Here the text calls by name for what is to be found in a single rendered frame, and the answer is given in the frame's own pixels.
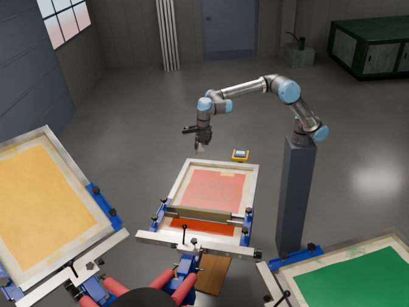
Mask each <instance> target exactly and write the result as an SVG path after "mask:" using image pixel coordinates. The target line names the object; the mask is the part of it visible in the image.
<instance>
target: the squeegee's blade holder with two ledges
mask: <svg viewBox="0 0 409 307"><path fill-rule="evenodd" d="M180 218H183V219H191V220H196V221H204V222H212V223H217V224H226V222H223V221H215V220H209V219H201V218H196V217H188V216H180Z"/></svg>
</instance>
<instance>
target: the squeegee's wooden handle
mask: <svg viewBox="0 0 409 307"><path fill-rule="evenodd" d="M175 212H176V213H178V215H179V216H188V217H196V218H201V219H209V220H215V221H223V222H226V223H227V220H229V221H231V220H232V217H231V212H229V211H220V210H211V209H206V208H197V207H191V206H182V205H176V207H175Z"/></svg>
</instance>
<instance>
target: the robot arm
mask: <svg viewBox="0 0 409 307"><path fill-rule="evenodd" d="M260 92H263V93H266V92H271V93H273V94H275V95H276V96H277V97H278V98H280V100H281V101H282V103H283V104H284V105H288V106H289V107H290V108H291V110H292V111H293V112H294V114H295V115H296V117H295V126H294V131H293V133H292V135H291V137H290V142H291V143H292V144H293V145H295V146H298V147H307V146H309V145H311V144H312V140H314V141H316V142H319V141H322V140H323V139H325V137H326V136H327V135H328V133H329V128H328V127H327V126H326V125H324V124H323V123H322V122H321V120H320V119H319V118H318V117H316V116H314V114H313V112H311V111H310V109H309V108H308V106H307V105H306V103H305V102H304V101H303V99H302V98H301V89H300V86H299V85H298V84H297V83H296V82H294V81H292V80H290V79H289V78H287V77H285V76H283V75H282V74H270V75H267V76H262V77H260V78H259V79H258V80H254V81H251V82H247V83H243V84H240V85H236V86H232V87H229V88H225V89H222V90H218V91H215V90H209V91H207V92H206V94H205V97H202V98H200V99H199V100H198V105H197V125H192V126H187V127H184V128H183V129H182V133H183V134H187V133H194V132H196V136H195V146H194V148H195V153H196V154H197V155H198V152H204V151H205V150H204V148H202V145H208V144H209V142H210V141H211V138H212V131H211V129H212V124H210V119H211V115H220V114H226V113H231V112H232V110H233V105H232V101H231V100H234V99H238V98H241V97H245V96H249V95H251V94H256V93H260Z"/></svg>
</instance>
